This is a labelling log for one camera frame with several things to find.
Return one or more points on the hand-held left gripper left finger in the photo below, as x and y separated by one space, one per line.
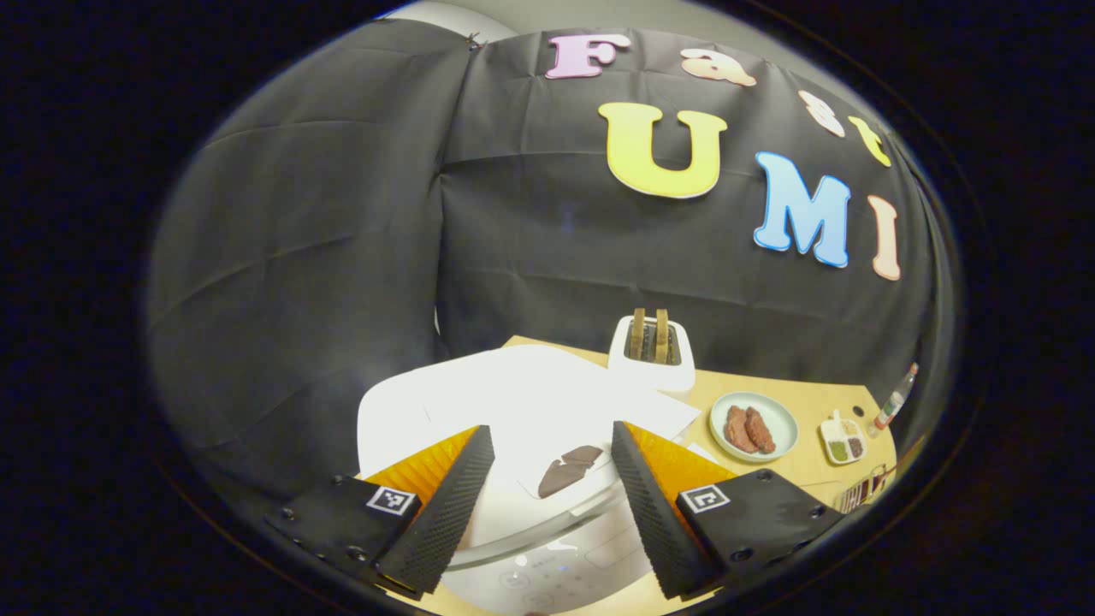
453 518

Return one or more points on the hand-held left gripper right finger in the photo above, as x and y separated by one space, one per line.
654 522

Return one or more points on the white rice cooker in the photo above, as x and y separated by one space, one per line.
530 402

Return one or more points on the clear chopstick holder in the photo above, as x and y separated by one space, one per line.
860 494

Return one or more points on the brown wooden spoon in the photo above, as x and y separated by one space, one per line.
902 458

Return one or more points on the red meat slice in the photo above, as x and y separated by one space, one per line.
761 430
737 430

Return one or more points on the white toaster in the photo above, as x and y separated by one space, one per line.
650 375

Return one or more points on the pale green plate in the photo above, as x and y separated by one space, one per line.
783 419

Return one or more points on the brown bread slice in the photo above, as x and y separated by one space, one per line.
662 334
637 332

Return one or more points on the white divided grain dish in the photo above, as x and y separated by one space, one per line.
843 441

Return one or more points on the clear bottle with red cap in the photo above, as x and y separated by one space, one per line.
894 400

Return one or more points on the black backdrop cloth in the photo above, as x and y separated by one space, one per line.
325 239

